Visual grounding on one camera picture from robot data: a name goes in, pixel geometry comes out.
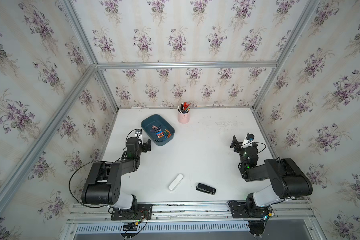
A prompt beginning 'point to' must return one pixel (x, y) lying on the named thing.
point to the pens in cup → (184, 108)
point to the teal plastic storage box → (160, 131)
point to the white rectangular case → (176, 182)
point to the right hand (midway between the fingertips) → (244, 138)
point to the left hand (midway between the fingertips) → (142, 139)
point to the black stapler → (206, 189)
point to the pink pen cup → (183, 118)
